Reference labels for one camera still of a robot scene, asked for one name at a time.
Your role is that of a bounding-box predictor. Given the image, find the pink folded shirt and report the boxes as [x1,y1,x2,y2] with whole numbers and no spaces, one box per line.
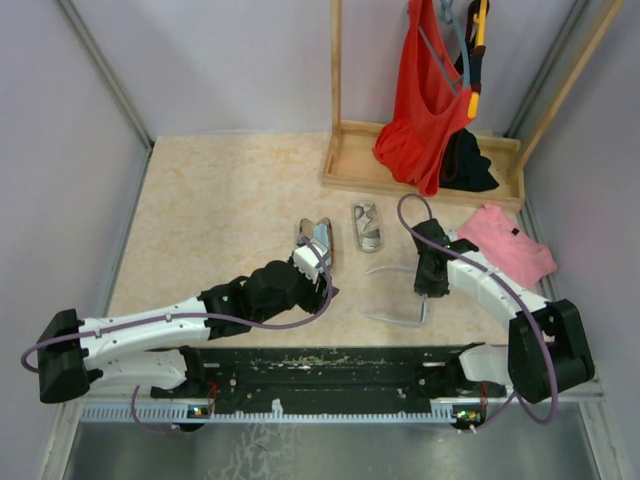
[457,204,557,289]

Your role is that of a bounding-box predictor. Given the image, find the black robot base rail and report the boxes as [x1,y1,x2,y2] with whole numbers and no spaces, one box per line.
[92,344,571,416]

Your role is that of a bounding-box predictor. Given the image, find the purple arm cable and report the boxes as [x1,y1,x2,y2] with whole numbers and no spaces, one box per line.
[20,234,335,436]
[396,193,561,434]

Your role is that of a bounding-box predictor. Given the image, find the plaid brown glasses case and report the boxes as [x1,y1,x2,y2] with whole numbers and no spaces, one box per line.
[298,217,334,269]

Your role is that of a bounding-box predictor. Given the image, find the red garment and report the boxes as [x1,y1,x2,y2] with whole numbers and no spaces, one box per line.
[373,1,471,196]

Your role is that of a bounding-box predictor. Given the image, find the light blue cloth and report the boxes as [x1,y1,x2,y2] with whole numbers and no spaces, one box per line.
[313,222,333,251]

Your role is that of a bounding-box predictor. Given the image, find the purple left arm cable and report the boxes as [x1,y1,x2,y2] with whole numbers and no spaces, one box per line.
[20,234,335,436]

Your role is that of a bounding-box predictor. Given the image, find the wooden clothes rack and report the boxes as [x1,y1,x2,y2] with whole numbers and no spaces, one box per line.
[321,1,623,212]

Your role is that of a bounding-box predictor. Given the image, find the blue-grey hanger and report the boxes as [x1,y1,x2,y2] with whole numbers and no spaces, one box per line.
[414,0,474,95]

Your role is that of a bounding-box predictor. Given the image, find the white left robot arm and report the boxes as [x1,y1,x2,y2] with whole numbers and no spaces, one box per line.
[30,260,339,404]

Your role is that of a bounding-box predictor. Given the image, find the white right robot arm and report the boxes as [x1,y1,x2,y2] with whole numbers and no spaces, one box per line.
[410,219,595,404]

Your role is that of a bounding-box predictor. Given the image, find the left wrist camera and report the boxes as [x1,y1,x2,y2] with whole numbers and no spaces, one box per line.
[292,242,329,283]

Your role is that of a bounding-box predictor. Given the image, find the map print glasses case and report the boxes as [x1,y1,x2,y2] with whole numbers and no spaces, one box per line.
[353,201,382,253]

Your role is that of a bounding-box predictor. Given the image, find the black garment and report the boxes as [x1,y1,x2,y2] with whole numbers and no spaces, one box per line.
[439,129,499,193]

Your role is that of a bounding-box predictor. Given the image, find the white sunglasses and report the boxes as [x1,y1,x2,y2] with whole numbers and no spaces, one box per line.
[362,266,429,327]

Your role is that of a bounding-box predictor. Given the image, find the yellow black hanger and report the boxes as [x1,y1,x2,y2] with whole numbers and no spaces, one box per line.
[456,0,490,120]

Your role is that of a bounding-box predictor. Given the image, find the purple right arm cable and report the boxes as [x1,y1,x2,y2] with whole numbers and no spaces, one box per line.
[396,193,561,434]

